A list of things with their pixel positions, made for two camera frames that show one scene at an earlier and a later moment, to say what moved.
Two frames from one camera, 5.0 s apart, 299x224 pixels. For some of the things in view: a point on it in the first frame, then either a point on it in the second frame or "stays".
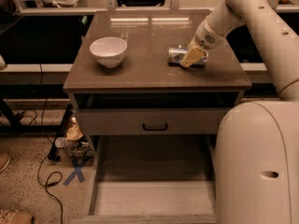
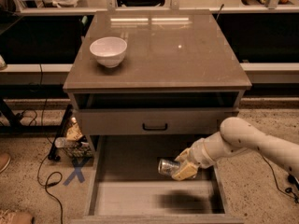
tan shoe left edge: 5,160 stays
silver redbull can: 177,54 to 168,167
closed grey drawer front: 150,121 stays
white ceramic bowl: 108,51 stays
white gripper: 206,36 to 198,153
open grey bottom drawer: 152,179 stays
